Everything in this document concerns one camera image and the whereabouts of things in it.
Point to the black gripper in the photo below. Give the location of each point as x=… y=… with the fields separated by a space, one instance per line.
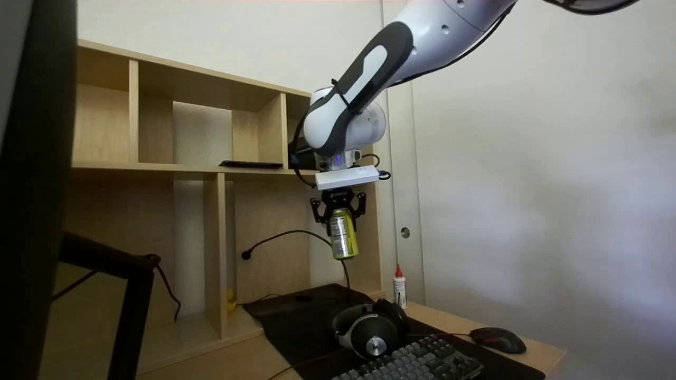
x=330 y=202

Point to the yellow soda can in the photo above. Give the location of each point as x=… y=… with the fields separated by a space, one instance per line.
x=343 y=234

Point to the white bottle red cap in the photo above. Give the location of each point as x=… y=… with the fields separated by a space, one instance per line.
x=401 y=290

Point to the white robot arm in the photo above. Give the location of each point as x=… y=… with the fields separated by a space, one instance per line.
x=343 y=119

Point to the black desk mat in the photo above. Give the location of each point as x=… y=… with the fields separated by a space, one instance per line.
x=298 y=328

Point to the black silver headphones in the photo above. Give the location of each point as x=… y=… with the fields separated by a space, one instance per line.
x=371 y=330

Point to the black flat item on shelf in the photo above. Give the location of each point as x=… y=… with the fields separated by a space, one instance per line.
x=251 y=165

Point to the small yellow object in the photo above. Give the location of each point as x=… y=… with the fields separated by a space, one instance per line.
x=231 y=302

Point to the wooden shelf unit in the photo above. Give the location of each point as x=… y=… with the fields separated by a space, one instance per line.
x=147 y=178

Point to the grey mechanical keyboard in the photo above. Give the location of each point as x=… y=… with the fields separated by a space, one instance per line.
x=429 y=357

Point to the black red computer mouse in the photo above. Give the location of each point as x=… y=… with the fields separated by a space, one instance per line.
x=500 y=341

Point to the black monitor stand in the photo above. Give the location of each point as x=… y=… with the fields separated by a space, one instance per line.
x=99 y=310

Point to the black monitor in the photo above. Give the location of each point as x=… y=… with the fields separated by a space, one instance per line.
x=38 y=127

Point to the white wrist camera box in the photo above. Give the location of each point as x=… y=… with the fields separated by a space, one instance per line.
x=345 y=178

